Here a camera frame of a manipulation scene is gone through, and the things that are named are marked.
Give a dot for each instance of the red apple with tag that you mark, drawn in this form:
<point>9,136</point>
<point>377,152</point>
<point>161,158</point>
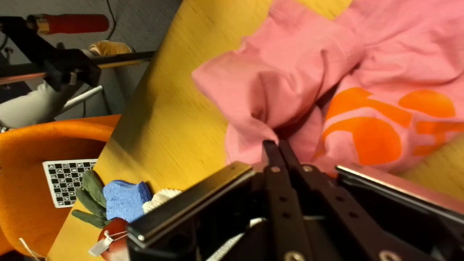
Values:
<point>116,241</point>

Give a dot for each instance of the white cloth bundle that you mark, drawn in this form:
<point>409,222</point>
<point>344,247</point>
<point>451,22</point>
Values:
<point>26,106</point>

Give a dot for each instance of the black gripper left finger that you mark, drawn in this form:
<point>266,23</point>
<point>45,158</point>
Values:
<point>285,212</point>

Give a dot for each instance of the green glove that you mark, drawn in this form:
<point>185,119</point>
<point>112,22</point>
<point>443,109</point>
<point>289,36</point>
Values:
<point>95,190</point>

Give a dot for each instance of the white patterned cloth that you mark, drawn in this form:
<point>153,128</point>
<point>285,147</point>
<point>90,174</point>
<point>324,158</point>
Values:
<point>160,197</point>

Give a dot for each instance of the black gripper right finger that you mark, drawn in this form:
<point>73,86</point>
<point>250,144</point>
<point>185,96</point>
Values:
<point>348,212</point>

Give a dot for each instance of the orange chair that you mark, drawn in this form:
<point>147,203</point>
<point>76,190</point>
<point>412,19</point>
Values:
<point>24,193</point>

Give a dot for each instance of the checkered calibration board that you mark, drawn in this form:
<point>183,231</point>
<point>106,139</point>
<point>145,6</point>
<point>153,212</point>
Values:
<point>67,181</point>

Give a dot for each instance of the pink cloth orange print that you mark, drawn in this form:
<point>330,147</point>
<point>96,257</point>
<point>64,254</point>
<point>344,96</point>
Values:
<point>299,62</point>

